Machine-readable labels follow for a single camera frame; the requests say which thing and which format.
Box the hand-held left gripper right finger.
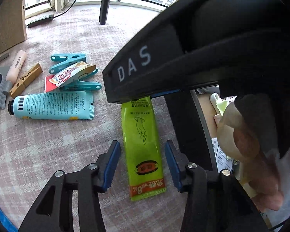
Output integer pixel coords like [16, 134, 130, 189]
[165, 140, 269, 232]

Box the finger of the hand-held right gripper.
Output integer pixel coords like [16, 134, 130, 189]
[150, 89, 181, 99]

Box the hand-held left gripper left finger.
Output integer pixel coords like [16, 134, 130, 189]
[19, 140, 121, 232]

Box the black container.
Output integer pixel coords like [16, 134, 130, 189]
[164, 86, 247, 182]

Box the green glove packet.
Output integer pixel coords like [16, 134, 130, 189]
[120, 96, 166, 202]

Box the printed white box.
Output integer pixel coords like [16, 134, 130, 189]
[211, 137, 234, 172]

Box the person's right hand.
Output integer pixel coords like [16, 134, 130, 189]
[217, 103, 285, 211]

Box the teal hand cream tube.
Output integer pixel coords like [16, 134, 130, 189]
[7, 90, 95, 121]

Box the small coffee creamer sachet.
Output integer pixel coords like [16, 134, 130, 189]
[44, 61, 96, 93]

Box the blue packet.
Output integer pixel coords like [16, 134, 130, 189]
[0, 198, 18, 232]

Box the wooden clothespin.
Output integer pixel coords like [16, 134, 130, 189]
[9, 62, 43, 99]

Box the pink tube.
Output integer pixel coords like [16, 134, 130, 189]
[3, 50, 27, 96]

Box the black power strip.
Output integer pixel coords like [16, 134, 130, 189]
[27, 14, 55, 28]

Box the grey nail file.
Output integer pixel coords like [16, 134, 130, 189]
[0, 52, 10, 66]

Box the cardboard box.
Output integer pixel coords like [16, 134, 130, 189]
[0, 0, 28, 61]

